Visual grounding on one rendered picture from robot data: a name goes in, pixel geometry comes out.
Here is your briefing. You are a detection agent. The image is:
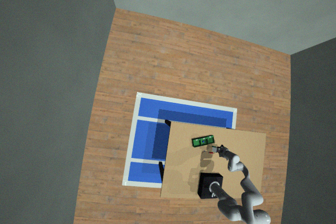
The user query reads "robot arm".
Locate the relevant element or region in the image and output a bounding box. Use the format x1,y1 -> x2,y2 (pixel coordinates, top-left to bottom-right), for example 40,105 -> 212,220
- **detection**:
209,151 -> 271,224

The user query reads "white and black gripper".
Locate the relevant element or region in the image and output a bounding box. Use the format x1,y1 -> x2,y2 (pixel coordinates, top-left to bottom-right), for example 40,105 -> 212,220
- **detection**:
217,145 -> 230,158

